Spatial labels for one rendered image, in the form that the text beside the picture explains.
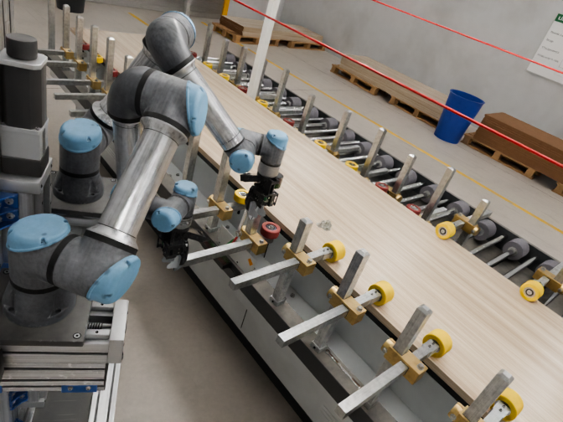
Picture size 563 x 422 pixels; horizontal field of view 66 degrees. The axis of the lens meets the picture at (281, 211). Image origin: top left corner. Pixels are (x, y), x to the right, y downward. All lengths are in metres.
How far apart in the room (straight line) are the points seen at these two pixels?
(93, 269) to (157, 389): 1.39
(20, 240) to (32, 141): 0.27
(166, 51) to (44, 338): 0.76
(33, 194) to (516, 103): 8.12
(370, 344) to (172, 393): 1.00
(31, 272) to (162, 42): 0.66
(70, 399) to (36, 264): 1.07
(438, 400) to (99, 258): 1.22
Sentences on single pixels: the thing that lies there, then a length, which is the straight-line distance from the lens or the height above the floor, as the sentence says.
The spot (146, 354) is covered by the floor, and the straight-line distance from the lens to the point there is 2.40.
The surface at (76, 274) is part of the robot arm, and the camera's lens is 0.98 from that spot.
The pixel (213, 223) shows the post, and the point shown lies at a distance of 2.00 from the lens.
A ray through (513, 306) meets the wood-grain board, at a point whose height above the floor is 0.90.
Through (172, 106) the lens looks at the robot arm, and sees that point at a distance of 1.03.
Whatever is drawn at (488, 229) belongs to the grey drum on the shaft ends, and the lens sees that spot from 2.78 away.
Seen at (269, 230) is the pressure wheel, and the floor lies 0.91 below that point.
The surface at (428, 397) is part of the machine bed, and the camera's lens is 1.72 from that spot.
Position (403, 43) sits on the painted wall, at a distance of 9.71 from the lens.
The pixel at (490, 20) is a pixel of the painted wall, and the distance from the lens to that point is 8.98.
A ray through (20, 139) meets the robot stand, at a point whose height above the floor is 1.35.
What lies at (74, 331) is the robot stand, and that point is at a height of 1.04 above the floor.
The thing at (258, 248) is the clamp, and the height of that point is 0.86.
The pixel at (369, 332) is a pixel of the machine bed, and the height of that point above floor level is 0.75.
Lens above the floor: 1.89
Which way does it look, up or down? 31 degrees down
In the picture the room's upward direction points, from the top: 18 degrees clockwise
